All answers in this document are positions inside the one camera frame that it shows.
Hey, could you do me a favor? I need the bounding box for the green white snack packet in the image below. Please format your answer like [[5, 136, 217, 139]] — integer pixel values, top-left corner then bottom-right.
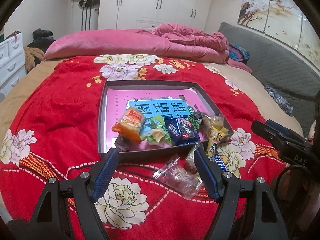
[[140, 115, 174, 146]]

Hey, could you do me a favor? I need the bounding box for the pink and blue book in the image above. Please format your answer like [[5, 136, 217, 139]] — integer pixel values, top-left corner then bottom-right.
[[104, 88, 211, 149]]

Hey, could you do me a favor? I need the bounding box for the Snickers bar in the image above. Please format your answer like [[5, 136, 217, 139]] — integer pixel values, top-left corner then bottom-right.
[[213, 153, 229, 172]]

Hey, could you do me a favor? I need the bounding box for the clear bag purple pastry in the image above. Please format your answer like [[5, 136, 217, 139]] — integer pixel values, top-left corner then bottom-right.
[[152, 154, 203, 199]]

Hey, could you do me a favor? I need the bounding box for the pink quilt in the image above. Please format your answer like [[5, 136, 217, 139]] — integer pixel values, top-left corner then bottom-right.
[[44, 23, 252, 73]]

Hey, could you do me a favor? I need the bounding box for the orange rice cracker packet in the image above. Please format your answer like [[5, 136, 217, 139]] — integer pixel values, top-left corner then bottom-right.
[[112, 107, 145, 144]]

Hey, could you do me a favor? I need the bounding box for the dark clothes pile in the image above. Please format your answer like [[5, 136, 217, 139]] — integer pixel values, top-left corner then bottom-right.
[[27, 28, 55, 52]]

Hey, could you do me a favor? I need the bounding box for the black silver candy wrapper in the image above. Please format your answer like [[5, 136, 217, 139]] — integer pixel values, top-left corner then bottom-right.
[[114, 135, 130, 152]]

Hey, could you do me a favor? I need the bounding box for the clear bag brown cake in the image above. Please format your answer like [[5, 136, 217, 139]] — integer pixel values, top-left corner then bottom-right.
[[184, 141, 204, 174]]

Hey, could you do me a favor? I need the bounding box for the white drawer cabinet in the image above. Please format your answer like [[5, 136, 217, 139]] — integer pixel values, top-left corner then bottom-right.
[[0, 31, 27, 101]]

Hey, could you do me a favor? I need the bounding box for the tree wall painting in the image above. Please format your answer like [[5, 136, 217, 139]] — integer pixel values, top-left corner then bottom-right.
[[238, 0, 319, 68]]

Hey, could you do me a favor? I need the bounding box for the yellow snack packet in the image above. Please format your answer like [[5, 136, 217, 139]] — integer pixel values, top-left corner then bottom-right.
[[202, 113, 228, 160]]

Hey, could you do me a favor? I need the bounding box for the green pea snack packet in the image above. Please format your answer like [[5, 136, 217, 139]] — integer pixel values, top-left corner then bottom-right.
[[187, 112, 203, 131]]

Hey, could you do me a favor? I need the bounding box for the blue purple cloth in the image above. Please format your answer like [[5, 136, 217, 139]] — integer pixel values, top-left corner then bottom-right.
[[228, 43, 249, 64]]

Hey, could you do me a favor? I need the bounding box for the blue snack packet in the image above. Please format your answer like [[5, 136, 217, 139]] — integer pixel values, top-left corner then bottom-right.
[[164, 116, 200, 146]]

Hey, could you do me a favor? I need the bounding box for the red floral blanket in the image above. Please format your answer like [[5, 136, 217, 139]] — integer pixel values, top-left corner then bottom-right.
[[1, 56, 285, 239]]

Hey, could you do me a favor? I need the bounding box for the grey padded headboard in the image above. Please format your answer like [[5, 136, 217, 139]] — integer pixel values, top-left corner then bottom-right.
[[219, 22, 319, 135]]

